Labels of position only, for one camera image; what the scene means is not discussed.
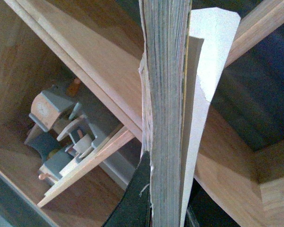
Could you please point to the grey wooden toy house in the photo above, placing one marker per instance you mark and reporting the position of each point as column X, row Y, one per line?
column 67, row 129

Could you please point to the white illustrated paperback book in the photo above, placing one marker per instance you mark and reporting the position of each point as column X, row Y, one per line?
column 185, row 51

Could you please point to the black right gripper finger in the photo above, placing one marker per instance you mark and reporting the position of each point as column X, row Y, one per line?
column 134, row 209

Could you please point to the dark pleated curtain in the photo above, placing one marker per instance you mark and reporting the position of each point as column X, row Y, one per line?
column 250, row 95

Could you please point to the wooden bookshelf unit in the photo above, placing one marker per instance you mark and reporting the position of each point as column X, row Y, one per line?
column 102, row 45

